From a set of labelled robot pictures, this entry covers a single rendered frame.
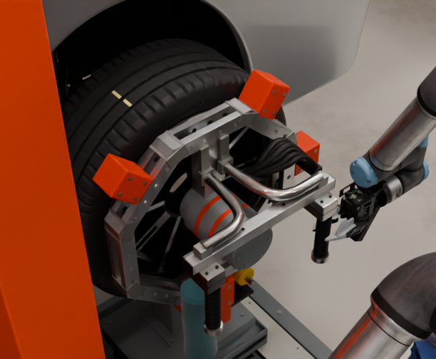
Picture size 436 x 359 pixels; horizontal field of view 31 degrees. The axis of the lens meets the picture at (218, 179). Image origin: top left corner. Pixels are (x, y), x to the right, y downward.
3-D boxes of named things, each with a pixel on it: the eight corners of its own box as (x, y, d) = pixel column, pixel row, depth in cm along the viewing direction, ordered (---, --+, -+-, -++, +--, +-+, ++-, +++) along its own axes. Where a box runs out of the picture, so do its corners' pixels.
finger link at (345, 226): (325, 226, 186) (348, 205, 191) (323, 243, 190) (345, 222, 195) (336, 232, 185) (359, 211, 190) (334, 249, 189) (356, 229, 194)
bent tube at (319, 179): (272, 142, 194) (274, 107, 187) (328, 184, 183) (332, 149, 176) (216, 173, 186) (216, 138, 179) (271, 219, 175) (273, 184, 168)
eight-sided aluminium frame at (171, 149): (274, 225, 229) (284, 70, 192) (290, 238, 225) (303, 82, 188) (117, 322, 204) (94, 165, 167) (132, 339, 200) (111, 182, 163)
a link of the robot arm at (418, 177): (410, 144, 206) (405, 169, 211) (382, 163, 201) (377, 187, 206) (434, 160, 201) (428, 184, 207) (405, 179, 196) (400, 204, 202)
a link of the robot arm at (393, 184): (377, 187, 206) (402, 204, 201) (365, 195, 204) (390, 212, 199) (381, 166, 201) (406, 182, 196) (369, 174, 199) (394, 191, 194)
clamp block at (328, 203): (310, 193, 192) (312, 177, 189) (337, 213, 187) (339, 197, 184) (295, 202, 190) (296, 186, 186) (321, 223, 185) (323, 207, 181)
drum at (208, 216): (220, 207, 206) (219, 167, 196) (275, 254, 194) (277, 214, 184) (177, 232, 199) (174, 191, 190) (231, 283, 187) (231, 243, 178)
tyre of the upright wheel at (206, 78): (246, 8, 209) (20, 77, 174) (308, 47, 196) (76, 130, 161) (224, 198, 250) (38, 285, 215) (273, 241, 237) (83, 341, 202)
